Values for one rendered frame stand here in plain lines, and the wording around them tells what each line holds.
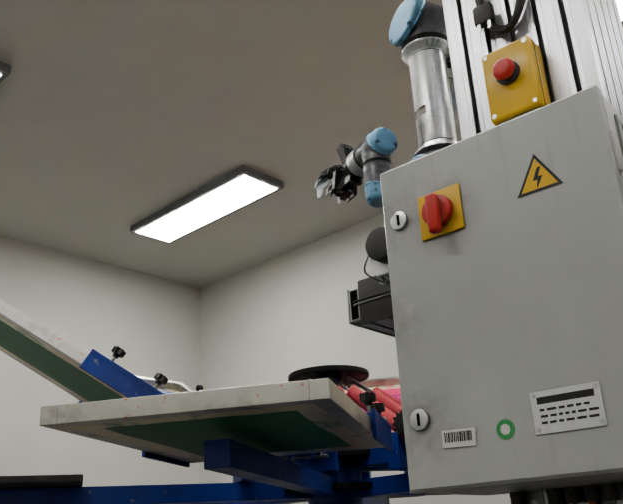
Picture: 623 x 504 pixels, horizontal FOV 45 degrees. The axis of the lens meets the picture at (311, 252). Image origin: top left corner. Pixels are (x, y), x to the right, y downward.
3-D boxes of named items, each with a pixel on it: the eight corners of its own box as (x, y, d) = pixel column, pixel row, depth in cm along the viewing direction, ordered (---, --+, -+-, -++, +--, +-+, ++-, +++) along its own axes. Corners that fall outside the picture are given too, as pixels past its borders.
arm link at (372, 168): (413, 200, 187) (409, 162, 191) (375, 194, 182) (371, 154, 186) (397, 213, 193) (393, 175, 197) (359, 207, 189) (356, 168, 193)
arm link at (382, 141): (374, 151, 185) (371, 121, 188) (353, 170, 194) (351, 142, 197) (401, 156, 188) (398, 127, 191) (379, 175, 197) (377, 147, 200)
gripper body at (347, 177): (323, 196, 207) (343, 177, 197) (325, 170, 211) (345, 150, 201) (348, 203, 210) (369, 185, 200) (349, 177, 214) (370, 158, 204)
